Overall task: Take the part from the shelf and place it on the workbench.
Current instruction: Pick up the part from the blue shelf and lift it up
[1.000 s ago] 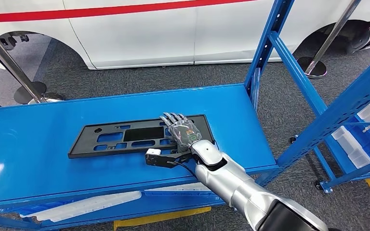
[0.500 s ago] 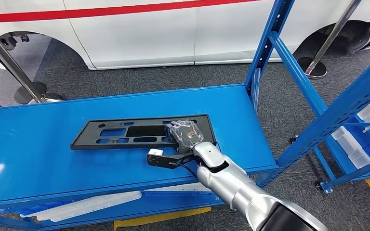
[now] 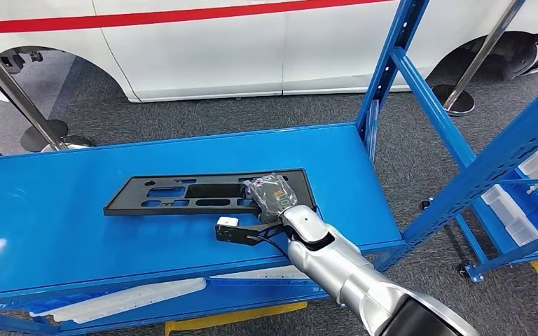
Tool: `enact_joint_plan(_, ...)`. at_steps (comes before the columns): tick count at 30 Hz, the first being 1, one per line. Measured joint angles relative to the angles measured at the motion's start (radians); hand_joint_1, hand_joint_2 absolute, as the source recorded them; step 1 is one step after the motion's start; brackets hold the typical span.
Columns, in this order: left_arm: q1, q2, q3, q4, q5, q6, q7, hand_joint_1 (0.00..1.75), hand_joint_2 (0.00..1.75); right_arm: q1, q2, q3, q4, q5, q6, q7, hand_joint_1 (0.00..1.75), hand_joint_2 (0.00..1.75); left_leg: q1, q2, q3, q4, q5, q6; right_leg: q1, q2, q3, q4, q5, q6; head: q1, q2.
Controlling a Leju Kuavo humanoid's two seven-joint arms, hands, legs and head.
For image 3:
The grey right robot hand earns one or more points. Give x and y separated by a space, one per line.
273 195

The black plastic plate frame part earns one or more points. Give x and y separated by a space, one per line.
130 199

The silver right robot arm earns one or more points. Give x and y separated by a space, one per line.
343 273

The large blue metal shelf rack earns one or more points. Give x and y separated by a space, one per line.
65 195

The white car with red stripe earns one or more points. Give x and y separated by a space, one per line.
204 51

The white plastic compartment tray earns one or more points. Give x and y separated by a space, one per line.
125 299

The small blue wheeled rack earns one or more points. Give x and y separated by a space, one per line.
473 241

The low white plastic crate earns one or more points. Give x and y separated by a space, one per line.
508 218

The blue plastic compartment tray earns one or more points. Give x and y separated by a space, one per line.
55 304

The pale wrist camera with bracket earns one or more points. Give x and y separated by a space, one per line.
234 232

